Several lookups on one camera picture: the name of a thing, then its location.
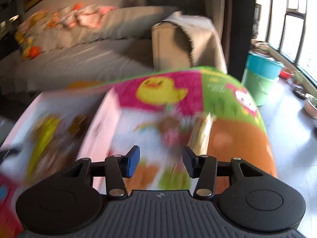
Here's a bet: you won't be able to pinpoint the beige draped armchair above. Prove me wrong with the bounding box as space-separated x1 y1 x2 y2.
152 11 227 74

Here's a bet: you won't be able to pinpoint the long grey pillow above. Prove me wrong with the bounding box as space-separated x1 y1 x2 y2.
26 6 178 52

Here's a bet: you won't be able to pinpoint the yellow snack bar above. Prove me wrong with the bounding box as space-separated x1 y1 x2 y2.
26 114 61 179

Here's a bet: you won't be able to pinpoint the red plastic basin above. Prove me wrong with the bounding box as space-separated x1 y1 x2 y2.
279 68 293 80

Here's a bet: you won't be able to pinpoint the teal plastic basin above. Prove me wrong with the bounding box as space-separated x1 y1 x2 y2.
246 53 283 80

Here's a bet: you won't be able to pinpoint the pink cardboard gift box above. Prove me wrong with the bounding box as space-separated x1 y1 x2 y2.
1 88 121 184

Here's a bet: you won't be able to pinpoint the red hawthorn stick snack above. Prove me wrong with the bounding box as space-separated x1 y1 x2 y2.
168 112 215 156

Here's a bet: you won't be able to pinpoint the orange toy ball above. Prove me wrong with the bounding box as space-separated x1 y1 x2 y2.
29 46 41 59

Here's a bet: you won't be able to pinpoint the pink potted plant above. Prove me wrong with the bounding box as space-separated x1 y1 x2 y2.
304 94 317 120

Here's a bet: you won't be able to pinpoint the pink crumpled clothes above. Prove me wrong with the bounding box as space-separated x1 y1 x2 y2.
56 4 116 29

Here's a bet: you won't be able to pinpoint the pink yellow cushion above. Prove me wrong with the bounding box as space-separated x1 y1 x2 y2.
18 9 48 33

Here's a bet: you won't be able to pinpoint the yellow plush toy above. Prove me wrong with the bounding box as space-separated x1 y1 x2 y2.
14 31 33 60

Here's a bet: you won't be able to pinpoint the green plastic bucket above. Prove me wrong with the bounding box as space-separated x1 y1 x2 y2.
242 69 279 106

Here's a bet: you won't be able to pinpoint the colourful cartoon play mat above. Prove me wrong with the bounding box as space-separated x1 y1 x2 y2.
1 68 277 237

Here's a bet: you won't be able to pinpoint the grey sofa bed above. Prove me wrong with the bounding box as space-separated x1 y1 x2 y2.
1 37 154 95

